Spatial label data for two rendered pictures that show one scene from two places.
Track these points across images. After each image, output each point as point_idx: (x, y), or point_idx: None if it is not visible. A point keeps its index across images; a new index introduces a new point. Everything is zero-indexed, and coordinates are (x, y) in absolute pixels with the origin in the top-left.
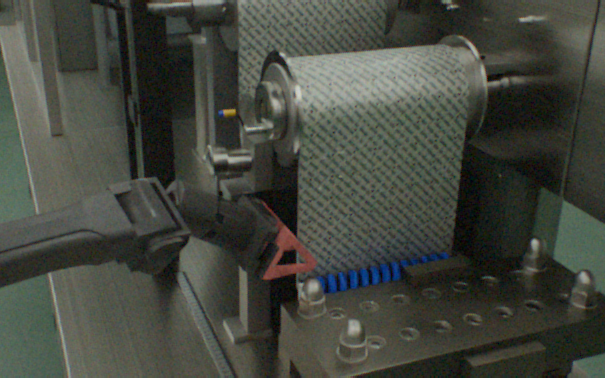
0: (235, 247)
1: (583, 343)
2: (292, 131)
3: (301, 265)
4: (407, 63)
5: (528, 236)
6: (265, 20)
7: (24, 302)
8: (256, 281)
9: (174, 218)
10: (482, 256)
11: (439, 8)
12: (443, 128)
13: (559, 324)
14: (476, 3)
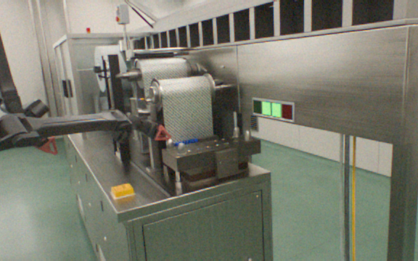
0: (146, 131)
1: (250, 150)
2: (160, 98)
3: (166, 137)
4: (191, 79)
5: None
6: (151, 76)
7: (70, 222)
8: (154, 151)
9: (128, 120)
10: None
11: (203, 72)
12: (204, 97)
13: (241, 143)
14: (212, 67)
